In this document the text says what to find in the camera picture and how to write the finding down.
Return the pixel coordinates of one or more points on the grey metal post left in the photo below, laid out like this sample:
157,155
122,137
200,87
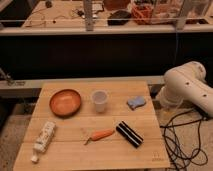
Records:
87,4

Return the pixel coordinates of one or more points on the white toothpaste tube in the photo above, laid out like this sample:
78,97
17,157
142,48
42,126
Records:
43,140

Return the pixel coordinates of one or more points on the black white striped block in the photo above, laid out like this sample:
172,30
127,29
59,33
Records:
129,134

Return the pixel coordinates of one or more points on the orange basket on bench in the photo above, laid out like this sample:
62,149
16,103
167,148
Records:
141,14

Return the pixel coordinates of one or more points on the grey metal clamp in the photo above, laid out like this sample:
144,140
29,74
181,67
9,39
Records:
9,80

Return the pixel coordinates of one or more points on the grey metal post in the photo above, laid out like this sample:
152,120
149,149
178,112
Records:
87,4
181,20

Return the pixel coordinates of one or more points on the black object on bench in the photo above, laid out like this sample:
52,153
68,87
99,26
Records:
119,17

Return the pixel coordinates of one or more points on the orange toy carrot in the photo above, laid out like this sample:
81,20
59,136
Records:
99,135

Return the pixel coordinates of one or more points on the blue sponge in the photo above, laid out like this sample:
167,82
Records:
136,102

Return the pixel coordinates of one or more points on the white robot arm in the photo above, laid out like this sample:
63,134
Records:
187,82

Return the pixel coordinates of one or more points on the grey metal post right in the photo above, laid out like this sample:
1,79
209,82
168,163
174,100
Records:
181,20

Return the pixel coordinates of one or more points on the white plastic cup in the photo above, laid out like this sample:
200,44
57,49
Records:
99,99

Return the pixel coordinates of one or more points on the orange wooden bowl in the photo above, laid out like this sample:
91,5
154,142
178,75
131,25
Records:
65,102

